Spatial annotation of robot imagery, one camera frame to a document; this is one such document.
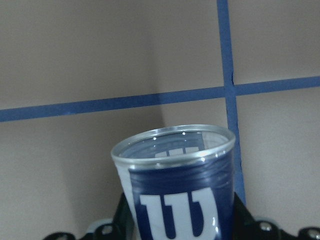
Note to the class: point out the Wilson tennis ball can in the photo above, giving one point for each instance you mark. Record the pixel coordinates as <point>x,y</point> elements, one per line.
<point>179,181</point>

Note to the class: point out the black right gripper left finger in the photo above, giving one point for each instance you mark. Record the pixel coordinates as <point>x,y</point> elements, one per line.
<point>120,227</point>

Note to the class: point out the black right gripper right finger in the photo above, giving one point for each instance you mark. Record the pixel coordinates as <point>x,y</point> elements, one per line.
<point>246,227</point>

